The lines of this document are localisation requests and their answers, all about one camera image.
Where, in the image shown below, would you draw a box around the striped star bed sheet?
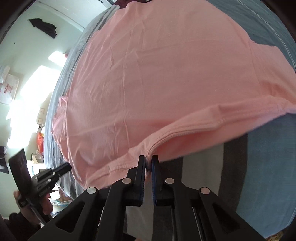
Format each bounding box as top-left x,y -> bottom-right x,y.
44,1 -> 295,240

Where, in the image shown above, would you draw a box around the person's left hand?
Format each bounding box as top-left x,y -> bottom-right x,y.
13,190 -> 53,226

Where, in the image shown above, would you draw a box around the white EOS tote bag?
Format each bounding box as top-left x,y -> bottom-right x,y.
0,74 -> 20,105

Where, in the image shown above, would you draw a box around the wall power sockets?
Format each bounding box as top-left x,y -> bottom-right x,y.
37,108 -> 45,126

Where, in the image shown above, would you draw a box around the small white hanging bag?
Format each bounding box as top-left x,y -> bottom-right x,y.
0,65 -> 10,84

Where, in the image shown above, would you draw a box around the red plastic bag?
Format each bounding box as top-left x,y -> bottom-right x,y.
37,132 -> 44,154

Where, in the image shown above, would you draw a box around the white room door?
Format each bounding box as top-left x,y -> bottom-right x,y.
36,0 -> 111,32

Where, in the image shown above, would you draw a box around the dark jacket hanging on wall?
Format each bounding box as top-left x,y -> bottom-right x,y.
29,18 -> 57,39

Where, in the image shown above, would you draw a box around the pink t-shirt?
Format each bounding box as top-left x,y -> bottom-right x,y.
52,1 -> 295,188

